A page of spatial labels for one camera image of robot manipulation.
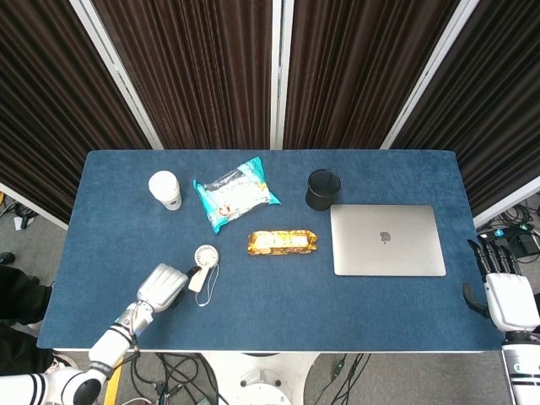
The dark brown curtain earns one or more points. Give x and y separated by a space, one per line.
202 71

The teal snack bag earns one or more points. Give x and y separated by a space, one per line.
234 194

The black and white sneaker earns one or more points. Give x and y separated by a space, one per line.
61 363

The white partition frame post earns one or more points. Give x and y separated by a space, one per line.
279 73

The black mesh pen holder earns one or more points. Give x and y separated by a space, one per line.
322 189

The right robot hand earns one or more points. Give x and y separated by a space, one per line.
508 304

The white paper coffee cup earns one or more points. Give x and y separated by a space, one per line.
165 189

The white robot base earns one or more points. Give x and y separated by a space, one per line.
261 379

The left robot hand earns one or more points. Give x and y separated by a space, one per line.
162 287

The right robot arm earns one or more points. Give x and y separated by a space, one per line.
523 371

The yellow floor tape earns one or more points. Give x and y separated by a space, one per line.
114 386

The white handheld fan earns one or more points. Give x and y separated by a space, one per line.
203 268

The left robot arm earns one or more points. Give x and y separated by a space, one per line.
97 358

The gold wrapped biscuit pack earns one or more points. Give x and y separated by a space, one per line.
281 243

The blue table mat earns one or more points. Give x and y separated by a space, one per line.
270 304

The silver laptop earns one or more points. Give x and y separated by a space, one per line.
387 240

